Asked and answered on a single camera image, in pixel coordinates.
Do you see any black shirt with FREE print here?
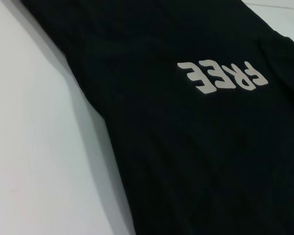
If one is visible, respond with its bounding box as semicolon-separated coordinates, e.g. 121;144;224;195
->
21;0;294;235

